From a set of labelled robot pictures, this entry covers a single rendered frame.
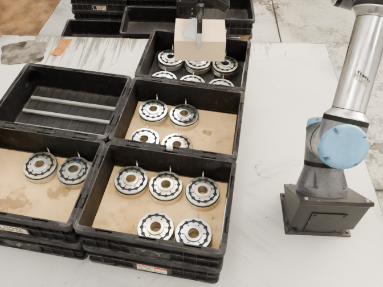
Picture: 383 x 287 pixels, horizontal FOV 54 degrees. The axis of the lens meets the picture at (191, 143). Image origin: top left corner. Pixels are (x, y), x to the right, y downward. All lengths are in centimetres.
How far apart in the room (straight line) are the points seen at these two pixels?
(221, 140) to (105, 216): 46
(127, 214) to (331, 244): 65
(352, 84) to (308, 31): 239
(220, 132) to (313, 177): 36
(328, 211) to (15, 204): 92
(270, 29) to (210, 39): 215
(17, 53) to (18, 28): 154
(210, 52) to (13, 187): 74
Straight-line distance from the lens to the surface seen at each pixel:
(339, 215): 121
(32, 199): 124
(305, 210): 117
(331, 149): 100
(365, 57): 104
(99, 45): 193
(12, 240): 127
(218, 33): 124
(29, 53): 195
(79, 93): 150
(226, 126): 133
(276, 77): 176
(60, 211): 119
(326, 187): 116
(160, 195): 113
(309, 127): 117
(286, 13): 358
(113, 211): 115
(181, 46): 121
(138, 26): 261
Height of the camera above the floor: 182
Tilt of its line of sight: 51 degrees down
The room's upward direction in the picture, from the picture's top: 2 degrees clockwise
